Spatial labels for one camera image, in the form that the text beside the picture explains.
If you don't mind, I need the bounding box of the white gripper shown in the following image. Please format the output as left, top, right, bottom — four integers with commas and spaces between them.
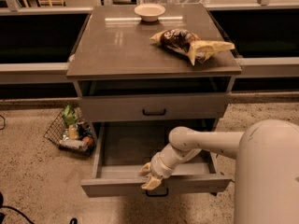
138, 154, 175, 190

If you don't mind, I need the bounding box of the grey drawer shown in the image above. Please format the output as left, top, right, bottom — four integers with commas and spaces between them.
78, 93, 229, 122
81, 119, 232, 197

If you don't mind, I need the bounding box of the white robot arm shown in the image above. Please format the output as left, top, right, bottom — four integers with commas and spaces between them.
139, 119, 299, 224

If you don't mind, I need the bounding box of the grey drawer cabinet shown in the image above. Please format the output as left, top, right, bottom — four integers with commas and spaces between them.
67, 5, 241, 131

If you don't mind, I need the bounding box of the white can in basket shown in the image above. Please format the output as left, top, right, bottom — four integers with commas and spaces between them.
60, 139, 88, 151

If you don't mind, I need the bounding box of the green leafy vegetable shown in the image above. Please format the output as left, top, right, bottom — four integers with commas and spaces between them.
62, 105, 78, 126

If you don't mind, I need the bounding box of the brown chip bag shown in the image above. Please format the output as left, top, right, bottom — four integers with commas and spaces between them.
150, 28, 235, 65

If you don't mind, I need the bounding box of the white bowl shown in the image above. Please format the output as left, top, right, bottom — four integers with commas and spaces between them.
134, 4, 165, 22

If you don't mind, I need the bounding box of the black wire basket left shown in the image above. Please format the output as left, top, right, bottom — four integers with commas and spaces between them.
43, 106, 94, 155

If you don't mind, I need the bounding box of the black cable bottom left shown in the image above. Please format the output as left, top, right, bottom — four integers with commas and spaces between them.
0, 190, 78, 224

